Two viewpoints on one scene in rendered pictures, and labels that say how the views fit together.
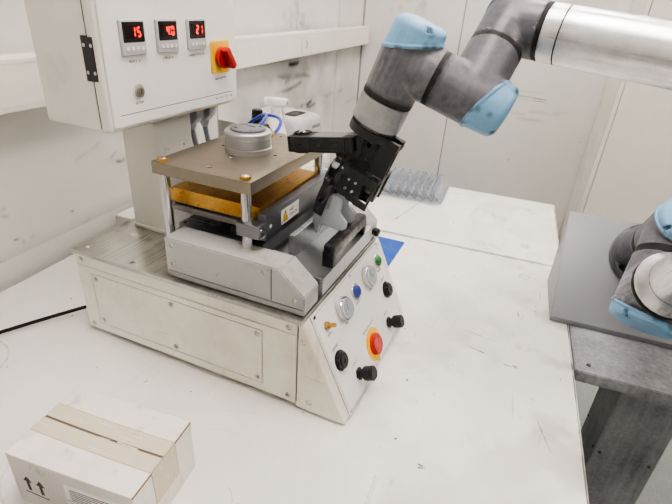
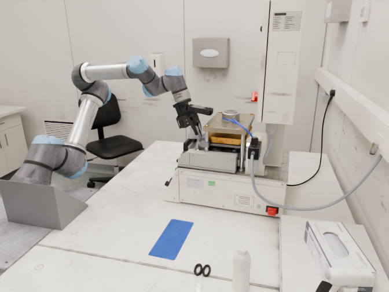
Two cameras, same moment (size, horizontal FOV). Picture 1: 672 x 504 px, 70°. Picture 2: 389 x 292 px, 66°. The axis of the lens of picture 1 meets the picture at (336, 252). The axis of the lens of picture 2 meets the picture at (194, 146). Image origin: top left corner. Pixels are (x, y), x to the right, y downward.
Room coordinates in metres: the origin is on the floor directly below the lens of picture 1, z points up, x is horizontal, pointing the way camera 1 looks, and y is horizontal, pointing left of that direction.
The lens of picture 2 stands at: (2.07, -0.08, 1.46)
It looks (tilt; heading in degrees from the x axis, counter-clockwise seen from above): 20 degrees down; 176
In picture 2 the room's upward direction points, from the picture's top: 1 degrees counter-clockwise
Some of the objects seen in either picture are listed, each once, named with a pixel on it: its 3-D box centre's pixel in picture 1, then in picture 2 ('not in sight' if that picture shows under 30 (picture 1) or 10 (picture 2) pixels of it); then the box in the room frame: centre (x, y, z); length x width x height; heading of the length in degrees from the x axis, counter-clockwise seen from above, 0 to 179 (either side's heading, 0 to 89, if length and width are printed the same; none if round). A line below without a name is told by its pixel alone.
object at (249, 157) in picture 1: (239, 158); (237, 127); (0.83, 0.18, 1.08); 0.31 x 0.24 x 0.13; 158
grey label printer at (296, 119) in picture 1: (283, 134); not in sight; (1.81, 0.23, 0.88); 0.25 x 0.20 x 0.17; 66
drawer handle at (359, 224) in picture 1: (345, 238); (190, 141); (0.73, -0.02, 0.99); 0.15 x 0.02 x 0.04; 158
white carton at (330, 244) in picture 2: not in sight; (335, 253); (1.35, 0.39, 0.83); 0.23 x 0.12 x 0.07; 173
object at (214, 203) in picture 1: (252, 173); (230, 130); (0.80, 0.16, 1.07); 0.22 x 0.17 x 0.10; 158
